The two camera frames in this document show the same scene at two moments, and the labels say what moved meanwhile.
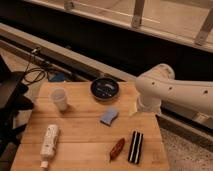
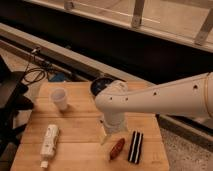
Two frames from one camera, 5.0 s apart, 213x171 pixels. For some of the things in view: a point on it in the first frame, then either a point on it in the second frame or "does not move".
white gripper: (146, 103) to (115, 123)
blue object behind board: (59, 77) does not move
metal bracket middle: (137, 15) does not move
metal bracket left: (69, 5) does not move
